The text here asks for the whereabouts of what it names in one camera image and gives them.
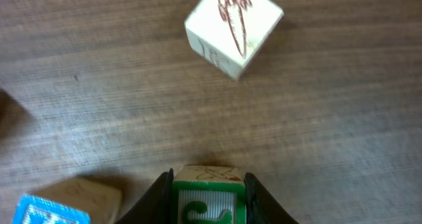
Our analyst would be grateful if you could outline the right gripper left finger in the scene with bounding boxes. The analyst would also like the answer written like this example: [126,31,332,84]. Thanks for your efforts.
[115,169,174,224]

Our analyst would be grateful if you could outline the green J block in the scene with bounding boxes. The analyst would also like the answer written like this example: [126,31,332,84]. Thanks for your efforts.
[170,165,247,224]

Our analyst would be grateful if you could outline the plain picture block right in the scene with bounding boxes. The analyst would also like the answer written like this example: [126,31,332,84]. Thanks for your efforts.
[185,0,284,80]

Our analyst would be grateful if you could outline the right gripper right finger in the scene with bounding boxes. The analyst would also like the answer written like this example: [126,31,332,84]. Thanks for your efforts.
[244,173,299,224]

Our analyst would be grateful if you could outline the blue letter block right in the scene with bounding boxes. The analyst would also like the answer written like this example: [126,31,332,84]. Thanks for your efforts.
[11,177,123,224]

